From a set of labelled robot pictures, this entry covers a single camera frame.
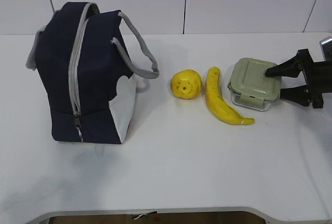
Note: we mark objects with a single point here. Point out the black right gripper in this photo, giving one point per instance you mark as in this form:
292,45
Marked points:
317,76

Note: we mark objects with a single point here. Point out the green lid glass container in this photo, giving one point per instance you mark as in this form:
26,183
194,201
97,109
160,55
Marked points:
249,87

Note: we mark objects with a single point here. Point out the yellow banana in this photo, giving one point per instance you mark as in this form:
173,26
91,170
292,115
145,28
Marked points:
216,104

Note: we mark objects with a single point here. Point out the yellow lemon toy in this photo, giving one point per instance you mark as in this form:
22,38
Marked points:
186,84

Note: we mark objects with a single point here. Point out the navy blue lunch bag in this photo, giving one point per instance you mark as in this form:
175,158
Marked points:
86,70

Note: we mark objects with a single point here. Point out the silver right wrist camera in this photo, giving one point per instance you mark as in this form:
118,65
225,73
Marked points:
326,48

